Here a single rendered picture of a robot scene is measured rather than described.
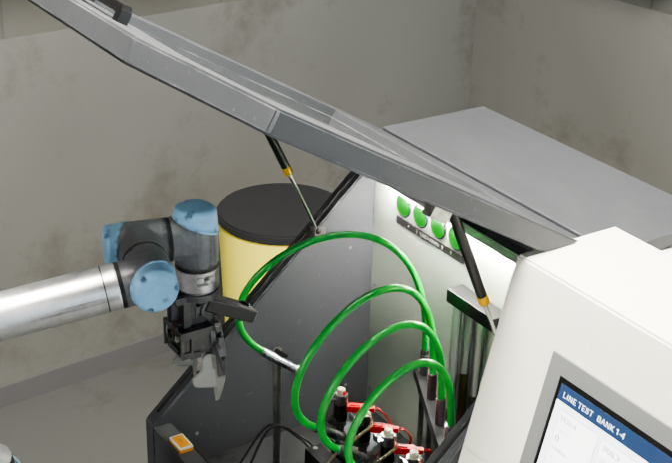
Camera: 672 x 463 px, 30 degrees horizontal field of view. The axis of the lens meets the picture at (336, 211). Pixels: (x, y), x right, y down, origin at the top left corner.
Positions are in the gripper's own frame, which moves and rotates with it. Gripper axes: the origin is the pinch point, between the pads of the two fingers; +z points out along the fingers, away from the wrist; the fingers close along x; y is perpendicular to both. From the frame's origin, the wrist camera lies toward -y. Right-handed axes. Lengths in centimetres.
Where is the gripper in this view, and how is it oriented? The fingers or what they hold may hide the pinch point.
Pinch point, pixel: (210, 383)
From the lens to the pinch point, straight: 228.2
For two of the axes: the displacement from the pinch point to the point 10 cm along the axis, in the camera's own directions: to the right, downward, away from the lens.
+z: -0.3, 9.1, 4.1
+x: 5.4, 3.6, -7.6
